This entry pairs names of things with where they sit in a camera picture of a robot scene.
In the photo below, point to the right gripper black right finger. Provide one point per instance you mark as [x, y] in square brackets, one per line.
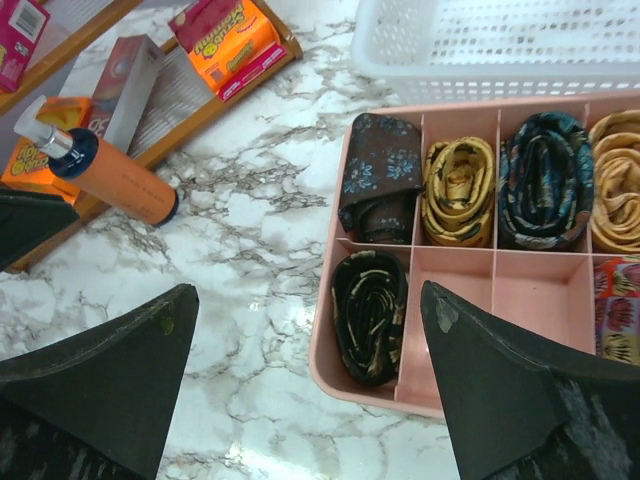
[521, 406]

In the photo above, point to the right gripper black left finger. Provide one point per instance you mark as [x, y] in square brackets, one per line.
[98, 404]

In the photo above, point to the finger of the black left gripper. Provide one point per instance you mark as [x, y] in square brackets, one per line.
[32, 225]

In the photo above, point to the black gold floral tie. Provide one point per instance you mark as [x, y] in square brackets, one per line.
[369, 291]

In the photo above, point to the orange pump bottle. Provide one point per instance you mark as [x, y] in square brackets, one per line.
[98, 168]

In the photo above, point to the colourful patterned rolled tie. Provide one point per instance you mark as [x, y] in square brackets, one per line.
[616, 295]

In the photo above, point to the pink orange sponge box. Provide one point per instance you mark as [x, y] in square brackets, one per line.
[22, 24]

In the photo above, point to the pink divided organizer box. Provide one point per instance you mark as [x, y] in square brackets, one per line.
[549, 293]

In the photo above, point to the yellow rolled tie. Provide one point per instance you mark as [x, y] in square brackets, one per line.
[615, 216]
[457, 204]

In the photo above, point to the dark blue rolled tie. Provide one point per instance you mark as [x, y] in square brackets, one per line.
[546, 184]

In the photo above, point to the orange pink box right shelf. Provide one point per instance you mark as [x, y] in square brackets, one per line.
[229, 43]

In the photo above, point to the brown blue rolled tie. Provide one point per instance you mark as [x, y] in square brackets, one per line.
[382, 178]

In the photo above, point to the white perforated plastic basket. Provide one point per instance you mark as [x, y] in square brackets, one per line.
[432, 52]

